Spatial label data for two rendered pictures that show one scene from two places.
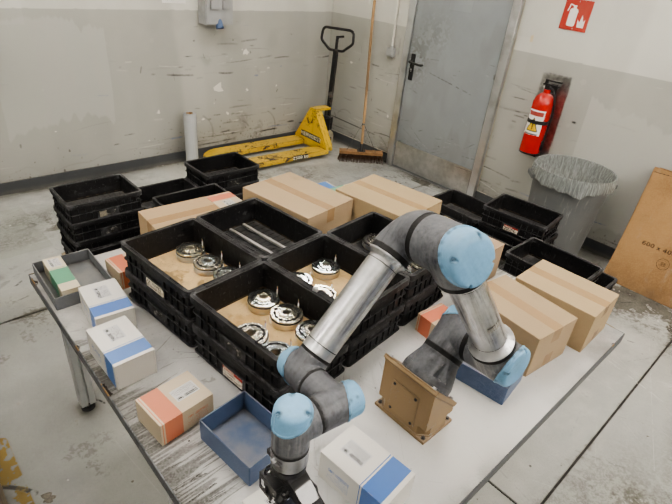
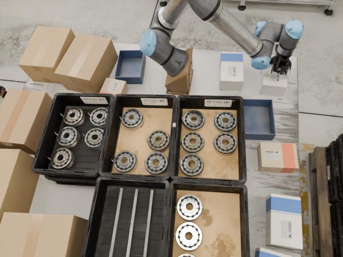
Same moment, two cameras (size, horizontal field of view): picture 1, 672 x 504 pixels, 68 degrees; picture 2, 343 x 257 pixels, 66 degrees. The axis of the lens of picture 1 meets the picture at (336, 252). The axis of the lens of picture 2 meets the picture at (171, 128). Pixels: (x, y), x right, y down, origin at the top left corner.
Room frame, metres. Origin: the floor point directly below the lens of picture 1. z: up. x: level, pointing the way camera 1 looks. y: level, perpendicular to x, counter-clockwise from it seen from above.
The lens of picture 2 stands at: (1.48, 0.52, 1.96)
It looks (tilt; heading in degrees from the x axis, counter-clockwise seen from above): 64 degrees down; 247
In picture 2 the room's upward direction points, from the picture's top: 12 degrees counter-clockwise
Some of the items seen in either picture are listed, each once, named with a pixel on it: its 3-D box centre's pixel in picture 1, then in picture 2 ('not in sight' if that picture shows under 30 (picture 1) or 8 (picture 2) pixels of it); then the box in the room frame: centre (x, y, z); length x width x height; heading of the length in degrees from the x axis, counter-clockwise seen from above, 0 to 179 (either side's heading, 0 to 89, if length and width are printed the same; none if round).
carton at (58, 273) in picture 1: (62, 279); not in sight; (1.44, 0.97, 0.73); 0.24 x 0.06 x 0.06; 44
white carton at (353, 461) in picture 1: (365, 474); (230, 71); (0.78, -0.13, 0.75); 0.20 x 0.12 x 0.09; 50
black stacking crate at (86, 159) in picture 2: (388, 254); (79, 135); (1.64, -0.20, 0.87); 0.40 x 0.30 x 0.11; 52
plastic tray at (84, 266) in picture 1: (73, 277); not in sight; (1.48, 0.95, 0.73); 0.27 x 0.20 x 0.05; 44
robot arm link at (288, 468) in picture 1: (288, 454); (287, 47); (0.63, 0.05, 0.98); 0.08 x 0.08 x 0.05
